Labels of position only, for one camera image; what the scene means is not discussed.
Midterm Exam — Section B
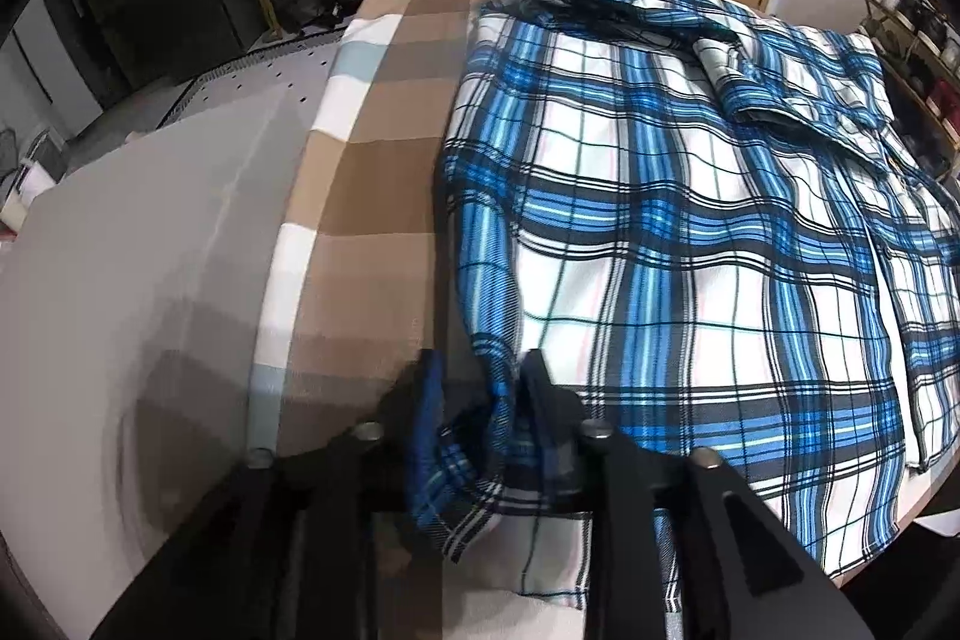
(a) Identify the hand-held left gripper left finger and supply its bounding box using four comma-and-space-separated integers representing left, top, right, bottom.
90, 351, 451, 640

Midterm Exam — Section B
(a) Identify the blue plaid shirt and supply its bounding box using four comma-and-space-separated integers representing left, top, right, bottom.
409, 0, 960, 588

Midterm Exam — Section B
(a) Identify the black wardrobe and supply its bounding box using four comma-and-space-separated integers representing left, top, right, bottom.
30, 0, 263, 109

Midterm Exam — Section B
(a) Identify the grey bed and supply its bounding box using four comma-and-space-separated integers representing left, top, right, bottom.
0, 32, 353, 603

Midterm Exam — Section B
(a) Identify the checkered bed sheet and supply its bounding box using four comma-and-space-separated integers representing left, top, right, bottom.
247, 0, 601, 640

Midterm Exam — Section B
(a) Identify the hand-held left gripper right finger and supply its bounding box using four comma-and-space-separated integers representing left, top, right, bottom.
517, 347, 875, 640

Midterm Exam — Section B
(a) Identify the wooden shoe rack with shoes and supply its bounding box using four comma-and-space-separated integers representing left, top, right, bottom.
859, 0, 960, 161

